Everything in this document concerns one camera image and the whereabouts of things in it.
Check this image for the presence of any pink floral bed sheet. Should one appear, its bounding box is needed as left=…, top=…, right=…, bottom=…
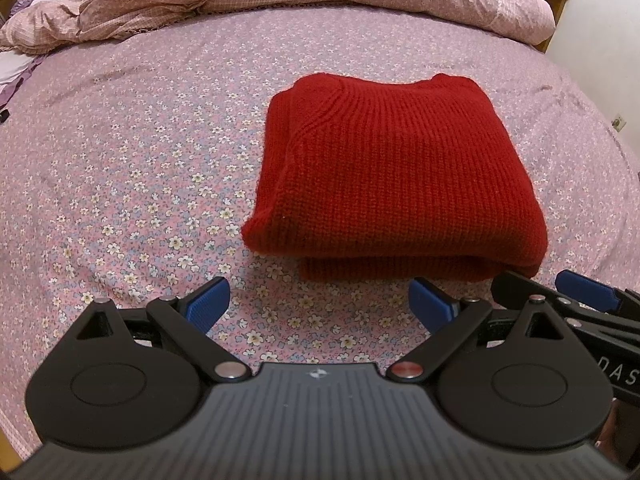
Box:
left=0, top=2, right=640, bottom=461

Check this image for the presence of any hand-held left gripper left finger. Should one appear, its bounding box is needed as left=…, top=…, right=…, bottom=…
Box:
left=75, top=276, right=251, bottom=380

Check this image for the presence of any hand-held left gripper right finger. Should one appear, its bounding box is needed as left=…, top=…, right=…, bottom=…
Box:
left=385, top=276, right=568, bottom=380

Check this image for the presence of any lavender pillow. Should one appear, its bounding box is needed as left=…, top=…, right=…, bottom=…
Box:
left=0, top=50, right=48, bottom=108

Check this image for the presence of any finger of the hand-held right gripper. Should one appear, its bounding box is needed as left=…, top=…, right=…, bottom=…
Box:
left=556, top=269, right=640, bottom=313
left=491, top=270, right=576, bottom=318

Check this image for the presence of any red knit cardigan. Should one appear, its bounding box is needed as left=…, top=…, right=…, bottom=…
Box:
left=241, top=72, right=548, bottom=283

